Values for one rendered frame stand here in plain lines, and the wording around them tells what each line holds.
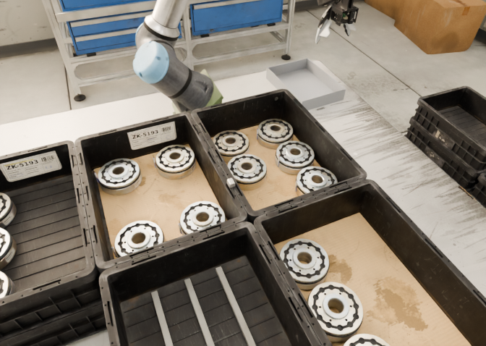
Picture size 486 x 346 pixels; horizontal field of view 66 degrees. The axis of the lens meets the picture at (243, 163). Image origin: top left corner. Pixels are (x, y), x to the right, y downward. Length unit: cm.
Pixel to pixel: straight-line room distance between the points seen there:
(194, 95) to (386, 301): 80
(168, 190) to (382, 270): 53
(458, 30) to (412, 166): 253
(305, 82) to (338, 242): 88
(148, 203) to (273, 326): 41
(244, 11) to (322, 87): 148
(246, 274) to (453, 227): 63
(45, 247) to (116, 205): 17
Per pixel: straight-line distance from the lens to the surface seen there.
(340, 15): 144
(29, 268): 92
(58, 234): 95
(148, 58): 117
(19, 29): 366
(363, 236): 90
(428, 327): 84
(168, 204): 93
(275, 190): 95
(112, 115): 146
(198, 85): 123
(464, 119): 203
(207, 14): 284
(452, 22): 366
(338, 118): 143
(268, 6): 301
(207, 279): 80
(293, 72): 167
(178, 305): 78
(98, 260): 75
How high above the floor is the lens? 153
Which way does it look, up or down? 44 degrees down
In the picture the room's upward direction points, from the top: 1 degrees clockwise
